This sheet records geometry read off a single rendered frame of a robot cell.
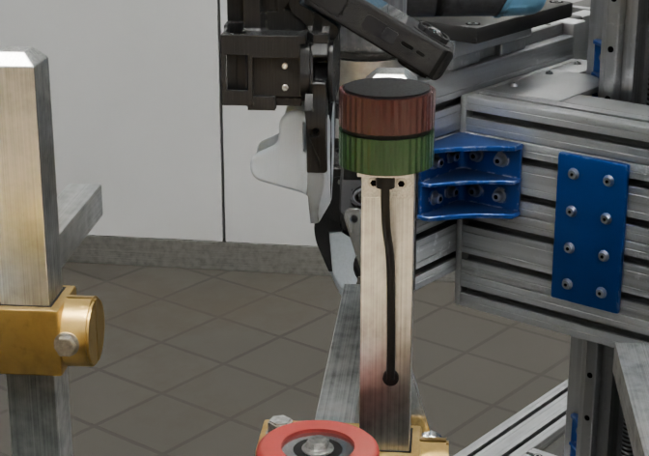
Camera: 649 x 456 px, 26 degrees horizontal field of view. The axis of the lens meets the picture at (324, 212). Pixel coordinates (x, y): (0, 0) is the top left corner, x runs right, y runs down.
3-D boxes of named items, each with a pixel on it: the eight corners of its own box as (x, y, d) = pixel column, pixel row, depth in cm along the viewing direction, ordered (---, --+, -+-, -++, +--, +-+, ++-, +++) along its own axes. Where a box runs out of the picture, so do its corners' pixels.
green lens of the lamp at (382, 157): (342, 148, 92) (342, 115, 91) (435, 150, 91) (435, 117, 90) (334, 174, 86) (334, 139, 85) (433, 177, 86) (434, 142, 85)
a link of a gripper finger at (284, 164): (254, 219, 108) (252, 102, 105) (330, 221, 108) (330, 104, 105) (248, 233, 105) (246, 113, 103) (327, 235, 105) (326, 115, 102)
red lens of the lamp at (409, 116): (342, 110, 91) (342, 77, 90) (435, 113, 90) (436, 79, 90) (334, 134, 85) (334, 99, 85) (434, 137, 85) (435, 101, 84)
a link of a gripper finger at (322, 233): (364, 267, 136) (365, 181, 133) (363, 273, 134) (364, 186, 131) (316, 265, 136) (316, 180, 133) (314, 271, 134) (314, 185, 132)
